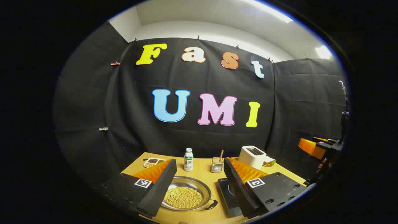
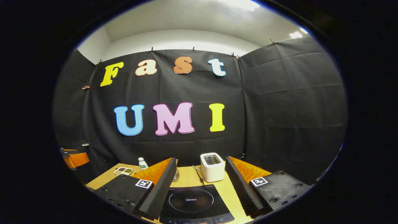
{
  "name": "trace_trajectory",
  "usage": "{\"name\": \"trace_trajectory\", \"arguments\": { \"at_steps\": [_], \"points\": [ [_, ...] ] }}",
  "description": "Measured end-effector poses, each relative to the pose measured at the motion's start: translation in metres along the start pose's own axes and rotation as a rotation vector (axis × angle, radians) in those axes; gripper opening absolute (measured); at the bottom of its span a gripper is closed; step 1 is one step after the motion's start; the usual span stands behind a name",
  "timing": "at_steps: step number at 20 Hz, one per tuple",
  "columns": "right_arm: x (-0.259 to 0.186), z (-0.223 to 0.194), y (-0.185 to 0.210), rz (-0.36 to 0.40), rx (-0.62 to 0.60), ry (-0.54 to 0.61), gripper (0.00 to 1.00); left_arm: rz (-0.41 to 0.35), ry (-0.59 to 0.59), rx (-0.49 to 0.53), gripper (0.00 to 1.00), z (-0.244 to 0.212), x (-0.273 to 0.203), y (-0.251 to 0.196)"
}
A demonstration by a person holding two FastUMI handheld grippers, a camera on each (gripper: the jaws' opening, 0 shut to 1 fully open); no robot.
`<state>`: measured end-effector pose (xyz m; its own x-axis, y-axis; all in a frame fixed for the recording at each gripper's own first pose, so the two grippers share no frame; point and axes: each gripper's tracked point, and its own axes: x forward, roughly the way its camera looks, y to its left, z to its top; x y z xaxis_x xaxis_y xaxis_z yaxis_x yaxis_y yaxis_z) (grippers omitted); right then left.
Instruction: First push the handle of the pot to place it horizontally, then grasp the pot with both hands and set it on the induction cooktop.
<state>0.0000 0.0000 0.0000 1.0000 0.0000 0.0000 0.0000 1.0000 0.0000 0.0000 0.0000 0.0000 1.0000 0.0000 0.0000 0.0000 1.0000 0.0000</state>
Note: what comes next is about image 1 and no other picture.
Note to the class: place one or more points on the square ceiling light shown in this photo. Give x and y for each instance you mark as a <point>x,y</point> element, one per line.
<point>323,52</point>

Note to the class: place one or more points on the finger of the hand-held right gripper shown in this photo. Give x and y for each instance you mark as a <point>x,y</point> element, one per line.
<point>309,147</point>

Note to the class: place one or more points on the white drink bottle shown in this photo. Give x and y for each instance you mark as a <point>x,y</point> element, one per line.
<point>188,161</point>

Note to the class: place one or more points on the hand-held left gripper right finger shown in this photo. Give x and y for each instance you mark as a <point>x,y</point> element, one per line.
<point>239,193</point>

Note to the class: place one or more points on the white toaster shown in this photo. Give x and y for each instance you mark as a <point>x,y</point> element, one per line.
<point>250,158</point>

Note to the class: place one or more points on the white divided dish of beans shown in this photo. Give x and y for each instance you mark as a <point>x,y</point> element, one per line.
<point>153,161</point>

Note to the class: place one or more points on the black backdrop cloth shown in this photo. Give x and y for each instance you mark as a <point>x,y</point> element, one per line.
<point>192,137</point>

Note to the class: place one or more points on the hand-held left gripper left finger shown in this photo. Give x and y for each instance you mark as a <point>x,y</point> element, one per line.
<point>158,189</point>

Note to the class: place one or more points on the black induction cooktop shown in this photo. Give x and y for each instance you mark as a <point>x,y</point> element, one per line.
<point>225,193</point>

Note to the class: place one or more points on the pile of soybeans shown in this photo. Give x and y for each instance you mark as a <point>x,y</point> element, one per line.
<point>183,197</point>

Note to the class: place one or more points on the sandwich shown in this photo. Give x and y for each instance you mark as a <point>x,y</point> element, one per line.
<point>270,161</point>

